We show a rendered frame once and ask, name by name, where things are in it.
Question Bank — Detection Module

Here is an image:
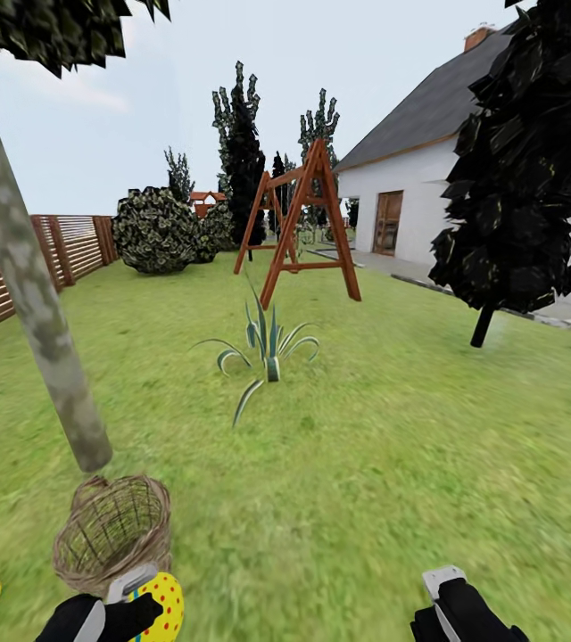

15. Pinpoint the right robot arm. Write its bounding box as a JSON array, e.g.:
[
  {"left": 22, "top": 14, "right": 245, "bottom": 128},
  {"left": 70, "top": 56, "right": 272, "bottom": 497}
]
[{"left": 410, "top": 564, "right": 531, "bottom": 642}]

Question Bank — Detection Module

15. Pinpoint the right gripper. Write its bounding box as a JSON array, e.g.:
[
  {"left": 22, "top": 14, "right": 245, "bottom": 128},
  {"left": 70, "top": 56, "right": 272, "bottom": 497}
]
[{"left": 410, "top": 605, "right": 451, "bottom": 642}]

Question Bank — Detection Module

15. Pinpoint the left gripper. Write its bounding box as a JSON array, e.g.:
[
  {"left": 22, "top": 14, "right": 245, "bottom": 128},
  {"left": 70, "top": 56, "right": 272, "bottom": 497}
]
[{"left": 112, "top": 592, "right": 163, "bottom": 642}]

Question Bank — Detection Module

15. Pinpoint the wicker basket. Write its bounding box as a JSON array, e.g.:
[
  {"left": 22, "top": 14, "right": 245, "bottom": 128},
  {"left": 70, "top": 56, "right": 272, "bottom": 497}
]
[{"left": 51, "top": 474, "right": 173, "bottom": 603}]

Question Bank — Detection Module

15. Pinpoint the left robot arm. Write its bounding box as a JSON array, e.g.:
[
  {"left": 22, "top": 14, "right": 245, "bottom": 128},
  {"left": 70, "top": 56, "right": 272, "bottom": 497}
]
[{"left": 34, "top": 562, "right": 163, "bottom": 642}]

